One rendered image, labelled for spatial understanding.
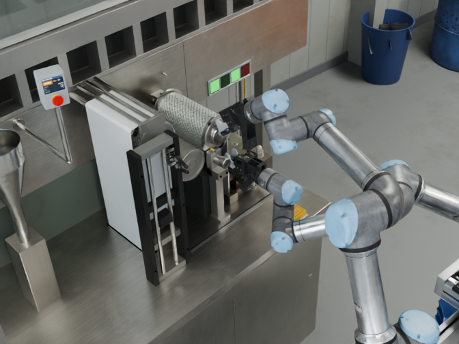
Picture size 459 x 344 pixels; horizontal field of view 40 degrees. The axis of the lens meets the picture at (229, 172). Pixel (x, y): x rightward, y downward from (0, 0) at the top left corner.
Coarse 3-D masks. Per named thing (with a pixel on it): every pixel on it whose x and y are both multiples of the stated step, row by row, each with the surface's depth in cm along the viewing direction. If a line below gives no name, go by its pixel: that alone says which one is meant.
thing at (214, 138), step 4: (212, 128) 221; (216, 128) 220; (212, 132) 220; (216, 132) 220; (212, 136) 220; (216, 136) 221; (220, 136) 222; (212, 140) 221; (216, 140) 222; (220, 140) 224; (224, 140) 225; (216, 144) 223; (220, 144) 224
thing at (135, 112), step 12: (108, 84) 212; (96, 96) 206; (108, 96) 207; (120, 96) 210; (108, 108) 204; (120, 108) 204; (132, 108) 200; (144, 108) 201; (132, 120) 196; (144, 120) 198; (156, 120) 196; (144, 132) 194
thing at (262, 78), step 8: (256, 72) 313; (264, 72) 311; (256, 80) 316; (264, 80) 313; (256, 88) 319; (264, 88) 316; (256, 96) 322; (256, 128) 334; (264, 128) 331; (256, 136) 337; (264, 136) 334; (264, 144) 337
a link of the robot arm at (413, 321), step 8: (408, 312) 184; (416, 312) 185; (424, 312) 185; (400, 320) 182; (408, 320) 182; (416, 320) 182; (424, 320) 182; (432, 320) 183; (400, 328) 181; (408, 328) 179; (416, 328) 179; (424, 328) 180; (432, 328) 180; (408, 336) 179; (416, 336) 178; (424, 336) 177; (432, 336) 178
